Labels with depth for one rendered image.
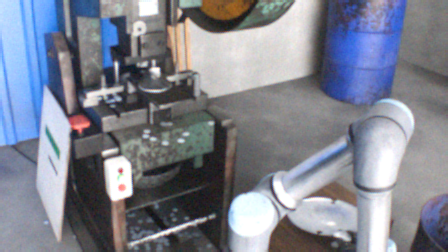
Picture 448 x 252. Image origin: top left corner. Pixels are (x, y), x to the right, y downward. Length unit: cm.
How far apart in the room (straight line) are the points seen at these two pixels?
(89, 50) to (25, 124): 121
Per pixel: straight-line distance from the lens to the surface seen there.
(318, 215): 173
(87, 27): 185
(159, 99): 158
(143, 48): 164
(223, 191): 188
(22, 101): 292
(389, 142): 103
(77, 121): 150
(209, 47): 335
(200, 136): 175
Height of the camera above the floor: 143
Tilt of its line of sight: 24 degrees down
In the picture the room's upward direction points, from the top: straight up
